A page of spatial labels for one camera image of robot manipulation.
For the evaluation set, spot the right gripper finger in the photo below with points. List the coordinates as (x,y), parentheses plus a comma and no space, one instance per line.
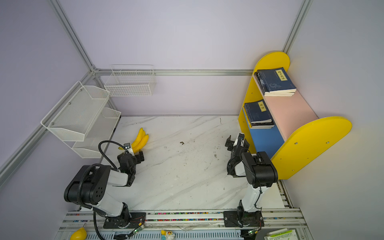
(241,138)
(229,144)

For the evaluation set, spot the blue book front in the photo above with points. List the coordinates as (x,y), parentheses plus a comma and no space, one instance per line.
(276,79)

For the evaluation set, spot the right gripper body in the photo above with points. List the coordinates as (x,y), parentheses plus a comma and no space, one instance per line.
(232,160)

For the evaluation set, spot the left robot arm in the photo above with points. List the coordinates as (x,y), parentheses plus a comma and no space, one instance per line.
(88,190)

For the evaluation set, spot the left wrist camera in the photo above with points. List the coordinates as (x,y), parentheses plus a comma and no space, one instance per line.
(128,149)

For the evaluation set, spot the yellow lemon toy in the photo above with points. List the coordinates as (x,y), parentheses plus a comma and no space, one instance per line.
(80,234)

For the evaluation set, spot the black book with barcode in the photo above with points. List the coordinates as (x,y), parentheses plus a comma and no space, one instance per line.
(266,92)

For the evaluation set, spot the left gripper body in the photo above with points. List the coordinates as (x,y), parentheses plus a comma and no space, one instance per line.
(134,170)

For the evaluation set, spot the yellow pink blue bookshelf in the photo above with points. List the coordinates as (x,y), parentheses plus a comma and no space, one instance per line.
(298,136)

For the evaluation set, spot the blue book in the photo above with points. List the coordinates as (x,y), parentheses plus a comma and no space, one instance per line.
(276,79)
(258,115)

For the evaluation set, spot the white wire basket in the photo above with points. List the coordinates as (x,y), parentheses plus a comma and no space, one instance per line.
(131,81)

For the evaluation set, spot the green white box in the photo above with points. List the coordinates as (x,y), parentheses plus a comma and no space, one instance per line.
(282,234)

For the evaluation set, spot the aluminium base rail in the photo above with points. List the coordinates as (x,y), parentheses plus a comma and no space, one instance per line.
(188,225)

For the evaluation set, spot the yellow banana bunch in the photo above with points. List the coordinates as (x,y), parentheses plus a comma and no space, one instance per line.
(140,141)

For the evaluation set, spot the white mesh two-tier shelf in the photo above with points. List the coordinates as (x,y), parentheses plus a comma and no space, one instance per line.
(82,119)

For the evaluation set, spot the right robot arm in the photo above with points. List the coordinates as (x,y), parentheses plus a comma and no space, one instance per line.
(260,174)

